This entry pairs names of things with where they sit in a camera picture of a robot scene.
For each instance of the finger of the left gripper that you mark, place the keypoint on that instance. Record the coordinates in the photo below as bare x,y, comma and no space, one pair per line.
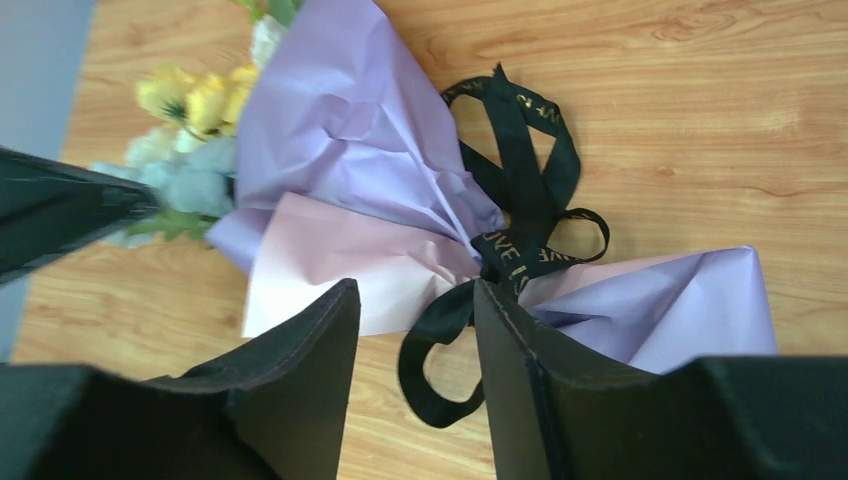
50,209

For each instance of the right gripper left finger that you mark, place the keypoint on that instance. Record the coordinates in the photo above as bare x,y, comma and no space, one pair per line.
272,408

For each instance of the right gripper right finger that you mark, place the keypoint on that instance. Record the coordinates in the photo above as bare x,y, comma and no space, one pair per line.
560,410

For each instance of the artificial flower bunch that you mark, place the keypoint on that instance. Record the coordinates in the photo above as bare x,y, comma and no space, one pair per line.
189,161

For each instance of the purple pink wrapping paper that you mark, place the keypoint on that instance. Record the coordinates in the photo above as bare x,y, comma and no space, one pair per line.
348,166

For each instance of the black printed ribbon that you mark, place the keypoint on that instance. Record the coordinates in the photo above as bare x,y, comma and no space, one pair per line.
533,184

